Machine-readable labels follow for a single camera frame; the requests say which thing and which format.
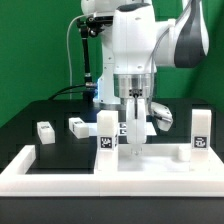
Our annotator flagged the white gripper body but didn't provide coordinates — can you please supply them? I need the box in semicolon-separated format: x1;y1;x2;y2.
126;99;147;144

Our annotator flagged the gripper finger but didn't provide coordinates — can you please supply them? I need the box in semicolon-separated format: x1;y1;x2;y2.
131;144;142;156

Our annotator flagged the white desk top panel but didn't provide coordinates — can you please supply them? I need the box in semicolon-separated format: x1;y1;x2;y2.
94;144;217;174

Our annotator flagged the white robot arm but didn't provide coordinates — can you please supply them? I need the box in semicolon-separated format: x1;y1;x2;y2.
81;0;209;153

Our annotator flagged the marker tag sheet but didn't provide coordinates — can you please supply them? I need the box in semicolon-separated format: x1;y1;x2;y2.
88;122;157;136

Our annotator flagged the white U-shaped fence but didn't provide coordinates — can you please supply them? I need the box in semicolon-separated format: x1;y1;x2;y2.
0;145;224;197

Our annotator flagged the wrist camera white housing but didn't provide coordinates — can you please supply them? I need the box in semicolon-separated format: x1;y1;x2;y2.
150;102;173;131

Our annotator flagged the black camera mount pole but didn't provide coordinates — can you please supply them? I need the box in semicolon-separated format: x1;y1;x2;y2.
76;19;97;102

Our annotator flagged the black cable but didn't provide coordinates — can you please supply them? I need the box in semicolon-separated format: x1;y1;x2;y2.
48;83;88;101

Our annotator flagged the black camera on mount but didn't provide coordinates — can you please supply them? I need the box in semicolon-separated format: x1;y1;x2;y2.
87;11;114;25

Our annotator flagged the white cable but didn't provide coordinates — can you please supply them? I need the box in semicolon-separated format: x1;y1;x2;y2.
66;13;92;100

